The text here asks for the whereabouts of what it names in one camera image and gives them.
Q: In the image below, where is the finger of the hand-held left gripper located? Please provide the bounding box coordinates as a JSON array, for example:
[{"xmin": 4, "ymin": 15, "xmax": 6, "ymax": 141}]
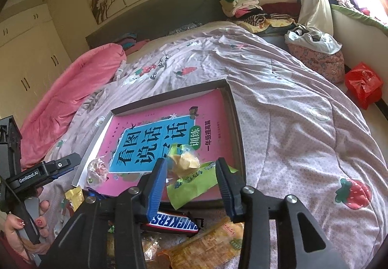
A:
[{"xmin": 45, "ymin": 153, "xmax": 82, "ymax": 180}]

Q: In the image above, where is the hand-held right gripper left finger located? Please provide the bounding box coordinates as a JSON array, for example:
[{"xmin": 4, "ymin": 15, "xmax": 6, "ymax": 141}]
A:
[{"xmin": 39, "ymin": 158, "xmax": 170, "ymax": 269}]

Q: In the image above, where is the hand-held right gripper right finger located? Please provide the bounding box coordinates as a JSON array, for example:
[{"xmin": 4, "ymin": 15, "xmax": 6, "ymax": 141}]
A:
[{"xmin": 215, "ymin": 157, "xmax": 349, "ymax": 269}]

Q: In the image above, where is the clear candy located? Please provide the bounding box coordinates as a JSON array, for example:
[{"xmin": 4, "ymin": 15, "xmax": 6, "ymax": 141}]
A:
[{"xmin": 86, "ymin": 157, "xmax": 110, "ymax": 189}]

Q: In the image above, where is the green snack packet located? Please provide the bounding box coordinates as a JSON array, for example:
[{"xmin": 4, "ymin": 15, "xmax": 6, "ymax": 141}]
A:
[{"xmin": 166, "ymin": 161, "xmax": 238, "ymax": 210}]

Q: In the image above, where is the yellow snack packet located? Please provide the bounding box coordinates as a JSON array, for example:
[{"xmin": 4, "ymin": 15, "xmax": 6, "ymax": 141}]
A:
[{"xmin": 65, "ymin": 187, "xmax": 85, "ymax": 212}]

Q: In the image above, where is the brown chocolate bar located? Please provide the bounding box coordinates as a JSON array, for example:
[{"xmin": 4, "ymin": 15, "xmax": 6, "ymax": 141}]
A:
[{"xmin": 142, "ymin": 210, "xmax": 205, "ymax": 237}]

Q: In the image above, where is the blue chocolate bag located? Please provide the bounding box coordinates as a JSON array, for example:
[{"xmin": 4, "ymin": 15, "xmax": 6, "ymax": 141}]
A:
[{"xmin": 83, "ymin": 187, "xmax": 106, "ymax": 200}]

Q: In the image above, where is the yellow cake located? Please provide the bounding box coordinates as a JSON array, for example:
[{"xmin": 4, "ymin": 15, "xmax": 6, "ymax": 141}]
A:
[{"xmin": 168, "ymin": 143, "xmax": 201, "ymax": 180}]

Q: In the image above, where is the round pastry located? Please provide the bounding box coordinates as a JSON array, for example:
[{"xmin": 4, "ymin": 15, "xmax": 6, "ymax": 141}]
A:
[{"xmin": 141, "ymin": 231, "xmax": 162, "ymax": 262}]

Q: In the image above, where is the orange biscuit packet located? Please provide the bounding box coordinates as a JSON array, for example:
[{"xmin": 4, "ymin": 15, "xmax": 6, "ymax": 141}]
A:
[{"xmin": 158, "ymin": 216, "xmax": 244, "ymax": 269}]

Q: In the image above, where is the shallow cardboard box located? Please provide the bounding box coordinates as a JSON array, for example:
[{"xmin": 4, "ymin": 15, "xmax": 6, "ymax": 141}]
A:
[{"xmin": 71, "ymin": 78, "xmax": 247, "ymax": 209}]

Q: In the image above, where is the person's left hand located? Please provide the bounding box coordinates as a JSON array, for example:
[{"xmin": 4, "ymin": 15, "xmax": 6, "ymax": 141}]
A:
[{"xmin": 1, "ymin": 187, "xmax": 50, "ymax": 260}]

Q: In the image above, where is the pink picture book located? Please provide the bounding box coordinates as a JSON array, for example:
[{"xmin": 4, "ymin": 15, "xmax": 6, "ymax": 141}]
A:
[{"xmin": 91, "ymin": 89, "xmax": 243, "ymax": 200}]

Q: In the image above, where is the pink blanket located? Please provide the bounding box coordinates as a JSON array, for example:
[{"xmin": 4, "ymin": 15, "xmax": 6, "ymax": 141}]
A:
[{"xmin": 20, "ymin": 43, "xmax": 128, "ymax": 169}]

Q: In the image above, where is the strawberry printed quilt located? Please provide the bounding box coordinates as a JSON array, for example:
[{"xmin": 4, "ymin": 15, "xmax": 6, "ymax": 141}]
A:
[{"xmin": 39, "ymin": 22, "xmax": 379, "ymax": 269}]

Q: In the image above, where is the cream wardrobe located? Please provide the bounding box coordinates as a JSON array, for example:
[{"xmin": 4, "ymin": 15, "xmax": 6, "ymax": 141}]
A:
[{"xmin": 0, "ymin": 4, "xmax": 73, "ymax": 133}]

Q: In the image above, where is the folded colourful cloth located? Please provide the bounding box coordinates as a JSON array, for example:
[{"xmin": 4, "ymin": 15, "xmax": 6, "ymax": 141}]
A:
[{"xmin": 113, "ymin": 33, "xmax": 150, "ymax": 51}]

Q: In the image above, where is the floral fabric bag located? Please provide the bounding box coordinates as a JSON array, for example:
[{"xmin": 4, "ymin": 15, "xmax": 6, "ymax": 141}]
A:
[{"xmin": 286, "ymin": 40, "xmax": 345, "ymax": 84}]

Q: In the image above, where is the red plastic bag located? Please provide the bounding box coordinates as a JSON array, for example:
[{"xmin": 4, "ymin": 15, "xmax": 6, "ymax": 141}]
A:
[{"xmin": 345, "ymin": 62, "xmax": 384, "ymax": 110}]

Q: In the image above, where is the white plastic bag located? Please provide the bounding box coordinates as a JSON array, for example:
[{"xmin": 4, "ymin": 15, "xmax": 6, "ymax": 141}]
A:
[{"xmin": 285, "ymin": 25, "xmax": 342, "ymax": 54}]

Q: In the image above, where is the grey headboard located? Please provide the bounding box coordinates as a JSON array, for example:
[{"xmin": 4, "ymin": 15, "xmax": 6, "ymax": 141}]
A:
[{"xmin": 86, "ymin": 0, "xmax": 228, "ymax": 49}]

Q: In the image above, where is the green sill mat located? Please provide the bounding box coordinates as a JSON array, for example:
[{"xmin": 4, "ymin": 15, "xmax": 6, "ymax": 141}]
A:
[{"xmin": 330, "ymin": 4, "xmax": 388, "ymax": 31}]

